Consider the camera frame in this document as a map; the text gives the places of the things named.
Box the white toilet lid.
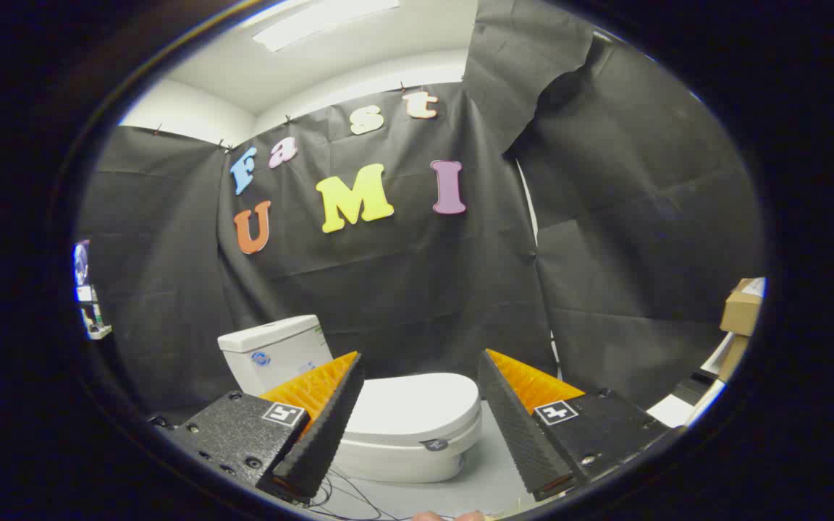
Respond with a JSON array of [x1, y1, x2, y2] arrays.
[[348, 373, 481, 439]]

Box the brown cardboard box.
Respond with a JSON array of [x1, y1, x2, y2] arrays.
[[720, 278, 766, 337], [717, 334, 751, 383]]

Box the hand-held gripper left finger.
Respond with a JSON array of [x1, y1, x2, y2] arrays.
[[148, 352, 366, 505]]

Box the cluttered white shelf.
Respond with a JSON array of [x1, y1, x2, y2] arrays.
[[72, 239, 113, 341]]

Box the black floor cables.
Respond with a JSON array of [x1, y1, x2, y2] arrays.
[[301, 467, 405, 520]]

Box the white toilet seat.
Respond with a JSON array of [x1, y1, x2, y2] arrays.
[[340, 414, 483, 459]]

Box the white flat sheet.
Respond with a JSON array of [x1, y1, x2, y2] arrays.
[[646, 379, 726, 428]]

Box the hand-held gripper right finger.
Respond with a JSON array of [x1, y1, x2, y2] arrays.
[[478, 349, 671, 501]]

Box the black backdrop cloth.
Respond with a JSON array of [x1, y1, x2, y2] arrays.
[[77, 0, 765, 417]]

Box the white toilet with tank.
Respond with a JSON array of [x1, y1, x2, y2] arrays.
[[217, 315, 483, 484]]

